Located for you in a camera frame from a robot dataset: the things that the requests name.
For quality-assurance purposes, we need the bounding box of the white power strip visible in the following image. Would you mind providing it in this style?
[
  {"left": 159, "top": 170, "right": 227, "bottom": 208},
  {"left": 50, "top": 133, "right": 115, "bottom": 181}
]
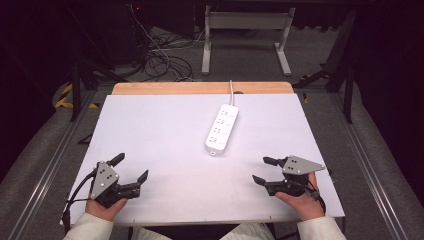
[{"left": 204, "top": 103, "right": 240, "bottom": 157}]

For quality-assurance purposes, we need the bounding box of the person's left hand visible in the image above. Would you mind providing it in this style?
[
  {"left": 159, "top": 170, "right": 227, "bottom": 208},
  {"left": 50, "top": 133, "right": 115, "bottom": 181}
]
[{"left": 84, "top": 196, "right": 129, "bottom": 223}]

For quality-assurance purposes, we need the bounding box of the wooden table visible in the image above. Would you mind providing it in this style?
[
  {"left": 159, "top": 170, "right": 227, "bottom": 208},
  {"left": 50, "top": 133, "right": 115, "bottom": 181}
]
[{"left": 111, "top": 81, "right": 295, "bottom": 96}]

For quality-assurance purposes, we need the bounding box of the black metal stand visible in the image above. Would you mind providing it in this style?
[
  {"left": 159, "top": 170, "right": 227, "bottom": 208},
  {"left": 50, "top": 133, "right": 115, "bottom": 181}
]
[
  {"left": 292, "top": 9, "right": 359, "bottom": 124},
  {"left": 64, "top": 49, "right": 131, "bottom": 123}
]

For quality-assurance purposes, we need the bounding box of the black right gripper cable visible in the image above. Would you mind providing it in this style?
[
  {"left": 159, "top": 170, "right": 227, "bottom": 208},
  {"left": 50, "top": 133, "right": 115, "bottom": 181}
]
[{"left": 305, "top": 168, "right": 334, "bottom": 216}]

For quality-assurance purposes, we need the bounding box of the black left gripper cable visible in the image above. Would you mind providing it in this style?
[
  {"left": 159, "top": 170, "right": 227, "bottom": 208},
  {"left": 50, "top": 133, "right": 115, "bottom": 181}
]
[{"left": 61, "top": 168, "right": 98, "bottom": 234}]

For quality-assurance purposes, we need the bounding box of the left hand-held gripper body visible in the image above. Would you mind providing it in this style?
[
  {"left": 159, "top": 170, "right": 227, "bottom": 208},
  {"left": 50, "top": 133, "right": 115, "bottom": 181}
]
[{"left": 89, "top": 161, "right": 142, "bottom": 209}]

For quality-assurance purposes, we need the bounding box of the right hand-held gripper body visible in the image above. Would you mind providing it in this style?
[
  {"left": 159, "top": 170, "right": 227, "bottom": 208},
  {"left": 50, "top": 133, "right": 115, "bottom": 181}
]
[{"left": 264, "top": 155, "right": 327, "bottom": 198}]

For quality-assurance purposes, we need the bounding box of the yellow black hazard tape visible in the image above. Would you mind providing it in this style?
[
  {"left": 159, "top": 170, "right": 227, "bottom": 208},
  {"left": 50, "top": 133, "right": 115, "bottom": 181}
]
[{"left": 54, "top": 83, "right": 100, "bottom": 110}]

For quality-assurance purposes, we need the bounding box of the white floor cable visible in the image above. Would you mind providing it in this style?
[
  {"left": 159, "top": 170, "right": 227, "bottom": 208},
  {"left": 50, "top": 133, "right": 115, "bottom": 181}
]
[{"left": 128, "top": 3, "right": 194, "bottom": 82}]

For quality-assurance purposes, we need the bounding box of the white board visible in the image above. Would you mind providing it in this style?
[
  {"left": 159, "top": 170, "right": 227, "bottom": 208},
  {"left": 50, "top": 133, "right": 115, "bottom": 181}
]
[{"left": 59, "top": 93, "right": 346, "bottom": 226}]

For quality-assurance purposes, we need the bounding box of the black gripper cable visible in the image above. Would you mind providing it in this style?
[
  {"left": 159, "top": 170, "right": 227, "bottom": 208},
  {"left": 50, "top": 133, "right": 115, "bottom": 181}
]
[
  {"left": 305, "top": 168, "right": 334, "bottom": 216},
  {"left": 61, "top": 168, "right": 98, "bottom": 234}
]

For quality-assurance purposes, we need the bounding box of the tangle of black floor cables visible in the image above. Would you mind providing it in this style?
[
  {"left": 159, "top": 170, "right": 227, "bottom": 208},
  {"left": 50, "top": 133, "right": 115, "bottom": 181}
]
[{"left": 139, "top": 28, "right": 201, "bottom": 83}]

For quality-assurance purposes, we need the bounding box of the person's right hand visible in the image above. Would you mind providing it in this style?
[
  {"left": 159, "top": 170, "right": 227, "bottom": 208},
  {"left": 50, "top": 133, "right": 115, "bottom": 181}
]
[{"left": 274, "top": 171, "right": 327, "bottom": 222}]

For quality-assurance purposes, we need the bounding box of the white metal stand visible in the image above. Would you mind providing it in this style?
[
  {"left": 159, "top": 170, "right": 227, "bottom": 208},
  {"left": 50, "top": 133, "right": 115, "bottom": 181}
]
[{"left": 201, "top": 4, "right": 297, "bottom": 77}]

